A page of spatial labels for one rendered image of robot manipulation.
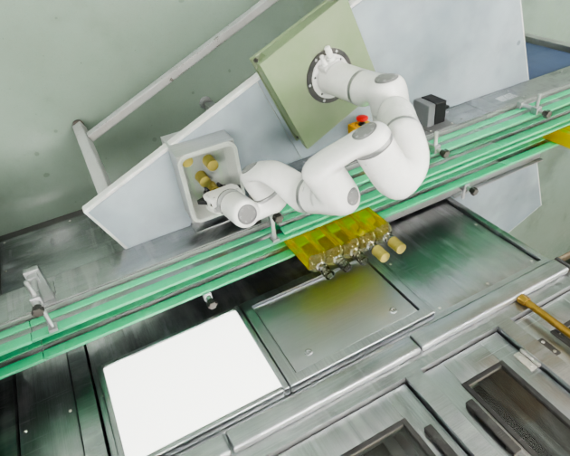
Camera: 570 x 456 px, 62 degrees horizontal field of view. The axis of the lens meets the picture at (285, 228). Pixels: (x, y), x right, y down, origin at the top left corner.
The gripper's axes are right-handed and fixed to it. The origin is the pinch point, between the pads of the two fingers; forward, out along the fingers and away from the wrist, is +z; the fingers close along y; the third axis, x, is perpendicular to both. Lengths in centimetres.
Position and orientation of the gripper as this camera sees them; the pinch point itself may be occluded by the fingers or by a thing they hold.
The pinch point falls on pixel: (213, 190)
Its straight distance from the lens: 143.8
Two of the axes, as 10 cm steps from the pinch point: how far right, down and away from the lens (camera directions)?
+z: -4.2, -2.8, 8.7
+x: -2.4, -8.9, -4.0
